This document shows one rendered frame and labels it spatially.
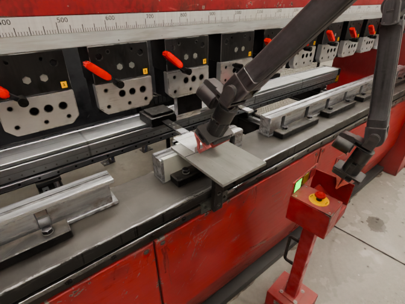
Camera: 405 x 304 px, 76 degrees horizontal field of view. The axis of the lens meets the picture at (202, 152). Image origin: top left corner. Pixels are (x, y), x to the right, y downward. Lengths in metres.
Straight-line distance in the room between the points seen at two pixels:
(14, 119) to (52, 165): 0.40
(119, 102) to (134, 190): 0.33
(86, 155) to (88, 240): 0.37
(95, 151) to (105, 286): 0.47
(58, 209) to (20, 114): 0.28
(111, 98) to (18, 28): 0.22
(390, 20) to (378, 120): 0.29
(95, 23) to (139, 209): 0.51
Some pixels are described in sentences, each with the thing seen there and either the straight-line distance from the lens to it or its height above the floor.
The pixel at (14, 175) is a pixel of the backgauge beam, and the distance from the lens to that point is 1.04.
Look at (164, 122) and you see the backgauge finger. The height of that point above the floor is 1.00.
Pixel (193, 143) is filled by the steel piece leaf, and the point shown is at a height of 1.00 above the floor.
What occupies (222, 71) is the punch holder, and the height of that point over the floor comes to 1.23.
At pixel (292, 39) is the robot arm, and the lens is 0.60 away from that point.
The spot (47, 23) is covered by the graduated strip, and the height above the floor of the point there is 1.39.
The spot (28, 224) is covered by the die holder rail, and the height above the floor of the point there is 0.93.
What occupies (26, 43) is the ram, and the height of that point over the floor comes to 1.36.
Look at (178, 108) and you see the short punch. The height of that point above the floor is 1.13.
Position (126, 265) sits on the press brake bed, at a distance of 0.89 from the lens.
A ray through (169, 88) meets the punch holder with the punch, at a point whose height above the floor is 1.21.
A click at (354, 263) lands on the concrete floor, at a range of 2.01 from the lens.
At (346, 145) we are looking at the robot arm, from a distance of 1.03.
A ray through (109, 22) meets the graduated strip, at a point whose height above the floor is 1.39.
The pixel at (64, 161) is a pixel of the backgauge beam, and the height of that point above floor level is 0.93.
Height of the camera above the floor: 1.43
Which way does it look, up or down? 31 degrees down
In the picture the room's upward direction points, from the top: straight up
